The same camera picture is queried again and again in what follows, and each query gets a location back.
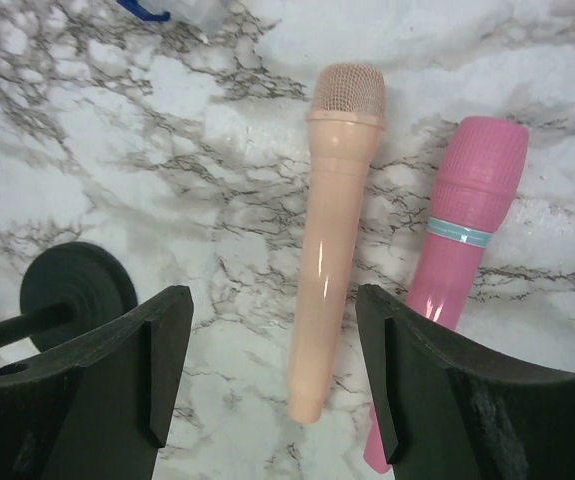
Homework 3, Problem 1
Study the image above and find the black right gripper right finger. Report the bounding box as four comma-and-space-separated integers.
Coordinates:
356, 284, 575, 479

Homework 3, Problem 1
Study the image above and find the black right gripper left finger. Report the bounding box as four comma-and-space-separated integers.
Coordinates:
0, 285, 193, 479

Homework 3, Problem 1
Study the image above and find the black desk mic stand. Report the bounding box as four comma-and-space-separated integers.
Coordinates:
0, 242, 138, 352

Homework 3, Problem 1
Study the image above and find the pink microphone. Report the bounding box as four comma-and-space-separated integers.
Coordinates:
361, 115, 530, 475

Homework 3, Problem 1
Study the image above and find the beige microphone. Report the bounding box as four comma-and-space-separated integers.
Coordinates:
288, 63, 386, 424

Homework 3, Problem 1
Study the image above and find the clear plastic parts box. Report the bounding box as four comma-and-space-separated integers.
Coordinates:
117, 0, 232, 34

